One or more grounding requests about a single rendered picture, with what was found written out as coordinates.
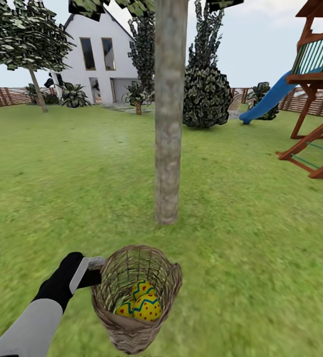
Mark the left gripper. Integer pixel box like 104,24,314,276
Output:
77,269,101,289

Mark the wicker basket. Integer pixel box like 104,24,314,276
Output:
90,244,183,356

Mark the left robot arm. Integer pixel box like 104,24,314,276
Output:
0,252,105,357

